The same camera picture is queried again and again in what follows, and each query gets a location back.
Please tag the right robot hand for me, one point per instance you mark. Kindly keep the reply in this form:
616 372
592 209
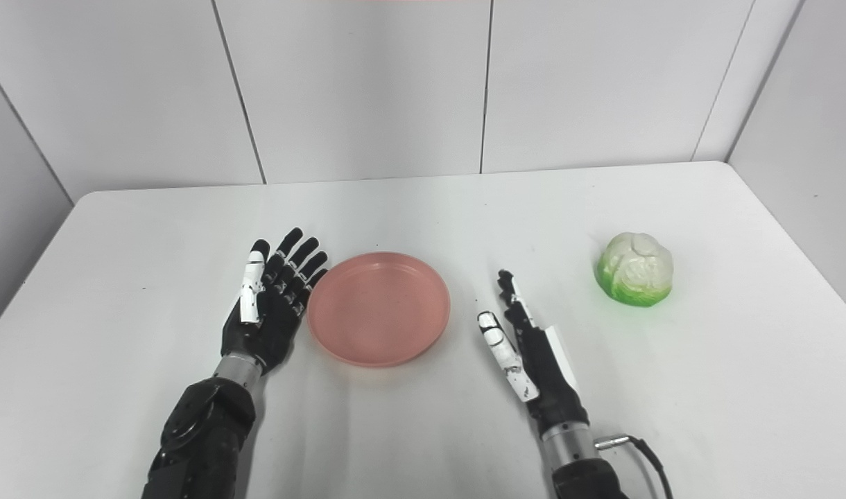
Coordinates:
534 353

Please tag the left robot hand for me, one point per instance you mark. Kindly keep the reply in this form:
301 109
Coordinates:
274 298

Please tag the pink plate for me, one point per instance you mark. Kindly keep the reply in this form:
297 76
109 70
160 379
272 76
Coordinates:
379 308

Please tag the green white cabbage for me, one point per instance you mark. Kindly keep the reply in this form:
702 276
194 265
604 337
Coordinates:
635 269

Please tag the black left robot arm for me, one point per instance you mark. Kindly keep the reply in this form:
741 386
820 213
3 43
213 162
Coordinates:
204 436

